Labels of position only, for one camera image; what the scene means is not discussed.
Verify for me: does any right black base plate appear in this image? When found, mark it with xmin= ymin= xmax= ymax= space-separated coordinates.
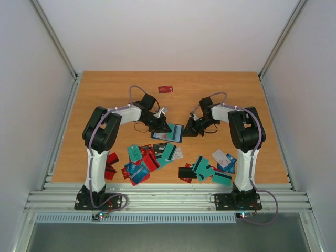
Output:
xmin=214 ymin=193 xmax=263 ymax=211

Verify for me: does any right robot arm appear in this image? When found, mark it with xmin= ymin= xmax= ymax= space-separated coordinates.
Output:
xmin=183 ymin=97 xmax=266 ymax=209

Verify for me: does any blue leather card holder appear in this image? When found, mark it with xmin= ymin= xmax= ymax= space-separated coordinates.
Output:
xmin=151 ymin=123 xmax=184 ymax=143

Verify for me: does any white floral card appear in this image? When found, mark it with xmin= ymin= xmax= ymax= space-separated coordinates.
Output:
xmin=212 ymin=149 xmax=231 ymax=168

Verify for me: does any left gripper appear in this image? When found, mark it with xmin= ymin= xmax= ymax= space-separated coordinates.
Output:
xmin=142 ymin=113 xmax=172 ymax=133

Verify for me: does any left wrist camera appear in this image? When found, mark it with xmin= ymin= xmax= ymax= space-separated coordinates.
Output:
xmin=155 ymin=107 xmax=168 ymax=118

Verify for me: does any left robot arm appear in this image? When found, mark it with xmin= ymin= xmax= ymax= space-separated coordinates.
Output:
xmin=76 ymin=93 xmax=171 ymax=209

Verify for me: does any red striped card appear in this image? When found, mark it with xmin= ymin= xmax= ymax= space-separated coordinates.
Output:
xmin=104 ymin=153 xmax=119 ymax=180
xmin=142 ymin=153 xmax=160 ymax=172

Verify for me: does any teal striped card pair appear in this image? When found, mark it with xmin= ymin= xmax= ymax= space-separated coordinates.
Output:
xmin=192 ymin=156 xmax=215 ymax=181

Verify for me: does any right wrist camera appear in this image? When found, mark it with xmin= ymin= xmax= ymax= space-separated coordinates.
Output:
xmin=190 ymin=111 xmax=198 ymax=120

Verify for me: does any grey slotted cable duct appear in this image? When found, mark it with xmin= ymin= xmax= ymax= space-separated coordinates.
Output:
xmin=35 ymin=213 xmax=236 ymax=224

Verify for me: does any black card lower centre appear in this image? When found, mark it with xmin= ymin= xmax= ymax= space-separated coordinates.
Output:
xmin=178 ymin=167 xmax=197 ymax=179

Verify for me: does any blue card right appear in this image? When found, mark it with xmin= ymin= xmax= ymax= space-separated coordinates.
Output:
xmin=217 ymin=153 xmax=237 ymax=174

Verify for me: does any red striped card left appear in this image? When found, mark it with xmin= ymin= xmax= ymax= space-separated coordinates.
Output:
xmin=104 ymin=153 xmax=119 ymax=180

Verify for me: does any teal VIP card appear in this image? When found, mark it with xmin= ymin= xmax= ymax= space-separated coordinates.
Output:
xmin=127 ymin=144 xmax=142 ymax=162

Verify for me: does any black VIP card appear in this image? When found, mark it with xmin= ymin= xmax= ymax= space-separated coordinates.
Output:
xmin=153 ymin=142 xmax=167 ymax=155

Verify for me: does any red striped card centre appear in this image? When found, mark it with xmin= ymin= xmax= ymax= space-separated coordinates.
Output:
xmin=142 ymin=153 xmax=160 ymax=172

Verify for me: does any blue card pile centre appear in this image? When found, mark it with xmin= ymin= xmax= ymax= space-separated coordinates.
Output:
xmin=122 ymin=163 xmax=150 ymax=186

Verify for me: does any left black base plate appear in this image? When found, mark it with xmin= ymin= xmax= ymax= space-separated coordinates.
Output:
xmin=74 ymin=186 xmax=123 ymax=211

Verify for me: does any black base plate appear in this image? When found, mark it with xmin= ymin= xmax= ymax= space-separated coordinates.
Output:
xmin=214 ymin=193 xmax=263 ymax=211
xmin=74 ymin=186 xmax=123 ymax=211

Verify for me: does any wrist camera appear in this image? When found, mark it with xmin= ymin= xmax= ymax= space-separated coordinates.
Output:
xmin=155 ymin=107 xmax=168 ymax=118
xmin=190 ymin=111 xmax=198 ymax=120

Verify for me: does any lone red card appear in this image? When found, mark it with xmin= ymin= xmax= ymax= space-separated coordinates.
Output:
xmin=158 ymin=86 xmax=173 ymax=93

